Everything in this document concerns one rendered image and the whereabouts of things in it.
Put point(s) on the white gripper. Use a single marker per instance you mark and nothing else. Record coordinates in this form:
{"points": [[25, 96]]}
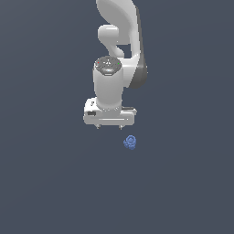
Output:
{"points": [[108, 117]]}

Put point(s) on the small blue lumpy object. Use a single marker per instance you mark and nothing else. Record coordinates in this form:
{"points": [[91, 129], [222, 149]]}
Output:
{"points": [[130, 142]]}

